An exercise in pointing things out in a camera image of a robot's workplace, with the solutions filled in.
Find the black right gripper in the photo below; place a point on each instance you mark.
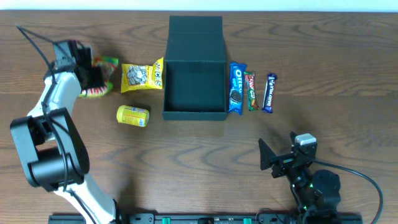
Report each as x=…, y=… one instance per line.
x=282, y=160

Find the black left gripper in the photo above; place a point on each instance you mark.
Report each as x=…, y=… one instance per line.
x=94, y=76

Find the colourful Haribo gummy bag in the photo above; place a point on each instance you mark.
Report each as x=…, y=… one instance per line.
x=108, y=66

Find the blue Dairy Milk bar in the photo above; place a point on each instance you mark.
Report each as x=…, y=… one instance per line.
x=269, y=92

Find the yellow snack bag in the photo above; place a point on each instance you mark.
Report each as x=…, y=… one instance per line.
x=142, y=77

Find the green red Milo bar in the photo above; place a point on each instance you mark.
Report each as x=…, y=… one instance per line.
x=252, y=100

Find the yellow candy canister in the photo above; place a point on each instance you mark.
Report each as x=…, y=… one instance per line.
x=133, y=116

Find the blue Oreo cookie pack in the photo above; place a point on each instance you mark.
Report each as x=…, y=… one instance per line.
x=236, y=84

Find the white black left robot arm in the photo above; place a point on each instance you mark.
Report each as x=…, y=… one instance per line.
x=54, y=157

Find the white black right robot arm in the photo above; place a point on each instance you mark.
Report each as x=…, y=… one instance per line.
x=316, y=194

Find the black open cardboard box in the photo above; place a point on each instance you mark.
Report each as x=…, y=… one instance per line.
x=195, y=69

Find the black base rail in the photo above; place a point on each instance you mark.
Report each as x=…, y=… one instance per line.
x=262, y=218

